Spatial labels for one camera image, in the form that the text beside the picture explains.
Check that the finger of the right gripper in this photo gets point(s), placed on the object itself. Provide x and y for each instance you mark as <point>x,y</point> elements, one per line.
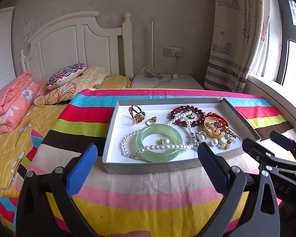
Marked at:
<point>260,154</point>
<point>285,142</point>

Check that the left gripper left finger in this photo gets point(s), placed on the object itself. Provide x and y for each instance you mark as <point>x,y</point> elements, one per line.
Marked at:
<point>34,215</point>

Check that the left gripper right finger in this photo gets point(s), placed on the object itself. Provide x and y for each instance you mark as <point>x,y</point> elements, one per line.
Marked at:
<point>260,216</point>

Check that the silver rhinestone pearl brooch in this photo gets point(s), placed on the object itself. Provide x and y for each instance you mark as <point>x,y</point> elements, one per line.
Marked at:
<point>197,138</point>

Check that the small pearl earring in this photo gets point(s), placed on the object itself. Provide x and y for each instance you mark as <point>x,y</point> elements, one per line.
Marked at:
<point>165,141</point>

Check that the large pearl pendant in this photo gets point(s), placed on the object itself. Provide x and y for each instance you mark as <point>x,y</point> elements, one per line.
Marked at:
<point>214,142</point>

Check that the red cord charm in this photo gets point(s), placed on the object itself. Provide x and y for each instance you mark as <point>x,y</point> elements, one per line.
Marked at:
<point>220,118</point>

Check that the silver jewelry tray box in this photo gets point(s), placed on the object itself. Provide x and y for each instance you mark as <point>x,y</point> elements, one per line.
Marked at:
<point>186,116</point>

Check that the yellow floral bed sheet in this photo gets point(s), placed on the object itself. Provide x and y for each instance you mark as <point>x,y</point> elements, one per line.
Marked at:
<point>14,146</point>

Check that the colourful striped blanket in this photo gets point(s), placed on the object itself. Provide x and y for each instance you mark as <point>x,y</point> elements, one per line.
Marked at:
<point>120,194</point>

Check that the patterned window curtain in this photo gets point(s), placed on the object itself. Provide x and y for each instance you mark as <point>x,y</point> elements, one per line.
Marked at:
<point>239,32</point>

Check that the green jade bangle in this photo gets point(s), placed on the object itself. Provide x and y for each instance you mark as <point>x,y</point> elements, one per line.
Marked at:
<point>148,145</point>

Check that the pink floral folded quilt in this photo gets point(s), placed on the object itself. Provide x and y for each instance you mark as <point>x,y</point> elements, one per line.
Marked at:
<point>16,98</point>

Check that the embroidered patterned pillow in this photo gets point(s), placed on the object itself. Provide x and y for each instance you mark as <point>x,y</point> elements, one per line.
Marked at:
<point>65,75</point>

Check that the white nightstand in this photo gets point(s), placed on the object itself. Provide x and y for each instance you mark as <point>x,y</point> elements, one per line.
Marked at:
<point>149,81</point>

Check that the yellow leaf print pillow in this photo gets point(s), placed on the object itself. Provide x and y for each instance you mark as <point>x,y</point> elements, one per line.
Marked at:
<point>92,77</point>

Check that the white wardrobe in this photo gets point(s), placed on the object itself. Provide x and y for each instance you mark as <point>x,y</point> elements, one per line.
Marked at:
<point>7,72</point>

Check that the white floor lamp pole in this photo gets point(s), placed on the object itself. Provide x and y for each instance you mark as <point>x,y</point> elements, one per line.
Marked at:
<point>152,50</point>

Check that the white wooden headboard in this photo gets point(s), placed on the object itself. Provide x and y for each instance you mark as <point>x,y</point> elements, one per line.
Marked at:
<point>77,38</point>

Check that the window frame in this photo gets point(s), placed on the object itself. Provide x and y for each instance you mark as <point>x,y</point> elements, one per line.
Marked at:
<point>273,75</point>

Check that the wall power socket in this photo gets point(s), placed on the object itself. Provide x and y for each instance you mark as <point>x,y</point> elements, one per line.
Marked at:
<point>173,52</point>

